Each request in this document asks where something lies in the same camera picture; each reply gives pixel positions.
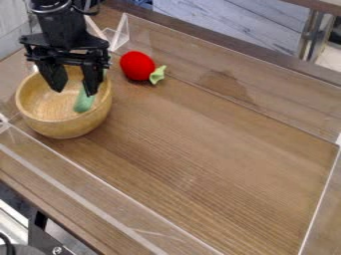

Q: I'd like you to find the metal table leg background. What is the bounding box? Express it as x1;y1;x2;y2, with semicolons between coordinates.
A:
297;10;336;63

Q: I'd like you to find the red plush strawberry toy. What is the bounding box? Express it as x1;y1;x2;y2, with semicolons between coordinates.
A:
120;51;167;85

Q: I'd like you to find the brown wooden bowl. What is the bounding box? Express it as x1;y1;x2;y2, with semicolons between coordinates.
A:
15;67;114;139

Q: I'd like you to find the black cable lower left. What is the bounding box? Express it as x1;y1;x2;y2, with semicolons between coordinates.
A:
0;232;19;255

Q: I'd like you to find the black table leg bracket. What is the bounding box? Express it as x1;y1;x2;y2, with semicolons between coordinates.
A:
28;211;76;255

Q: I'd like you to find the clear acrylic corner bracket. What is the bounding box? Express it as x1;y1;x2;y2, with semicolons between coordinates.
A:
86;14;130;52

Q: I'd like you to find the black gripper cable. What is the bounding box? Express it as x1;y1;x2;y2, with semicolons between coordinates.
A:
71;0;108;17

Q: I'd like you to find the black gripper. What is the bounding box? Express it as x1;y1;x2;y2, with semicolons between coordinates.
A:
19;0;110;97

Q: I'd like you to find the green rectangular block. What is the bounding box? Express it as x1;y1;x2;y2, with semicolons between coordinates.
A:
74;88;95;113

